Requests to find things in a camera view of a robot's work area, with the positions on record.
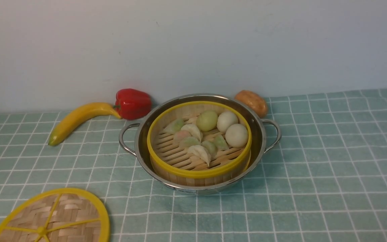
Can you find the yellow bamboo steamer basket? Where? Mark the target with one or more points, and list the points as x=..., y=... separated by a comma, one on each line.
x=176, y=165

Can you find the yellow woven bamboo steamer lid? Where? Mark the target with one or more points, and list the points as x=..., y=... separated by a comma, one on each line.
x=58, y=215

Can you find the stainless steel pot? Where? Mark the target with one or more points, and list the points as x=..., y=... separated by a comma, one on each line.
x=265, y=135

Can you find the white dumpling centre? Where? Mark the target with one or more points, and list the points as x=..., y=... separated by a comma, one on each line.
x=194, y=131

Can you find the white dumpling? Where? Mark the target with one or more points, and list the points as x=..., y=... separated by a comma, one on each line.
x=201, y=152
x=194, y=131

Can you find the green dumpling back left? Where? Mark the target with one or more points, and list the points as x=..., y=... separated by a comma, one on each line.
x=174, y=127

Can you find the green dumpling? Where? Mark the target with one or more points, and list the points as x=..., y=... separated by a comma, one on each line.
x=174, y=127
x=220, y=143
x=210, y=147
x=188, y=142

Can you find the pink dumpling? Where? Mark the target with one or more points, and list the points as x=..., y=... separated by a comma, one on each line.
x=180, y=135

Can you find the green dumpling centre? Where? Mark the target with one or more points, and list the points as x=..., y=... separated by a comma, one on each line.
x=188, y=142

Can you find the white steamed bun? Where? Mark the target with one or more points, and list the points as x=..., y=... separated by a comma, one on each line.
x=225, y=120
x=237, y=135

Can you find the white dumpling front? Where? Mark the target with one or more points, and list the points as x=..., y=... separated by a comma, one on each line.
x=201, y=152

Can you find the green dumpling front middle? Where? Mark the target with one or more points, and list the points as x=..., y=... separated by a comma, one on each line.
x=210, y=147

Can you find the green dumpling right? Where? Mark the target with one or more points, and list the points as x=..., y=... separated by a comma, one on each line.
x=220, y=143

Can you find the white steamed bun front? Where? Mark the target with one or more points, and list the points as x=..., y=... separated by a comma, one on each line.
x=237, y=135

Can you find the red bell pepper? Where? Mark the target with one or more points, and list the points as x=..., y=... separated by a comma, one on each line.
x=132, y=104

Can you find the yellow plastic banana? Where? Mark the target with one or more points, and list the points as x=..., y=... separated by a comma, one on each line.
x=77, y=117

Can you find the green checkered tablecloth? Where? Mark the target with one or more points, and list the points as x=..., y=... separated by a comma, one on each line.
x=325, y=181

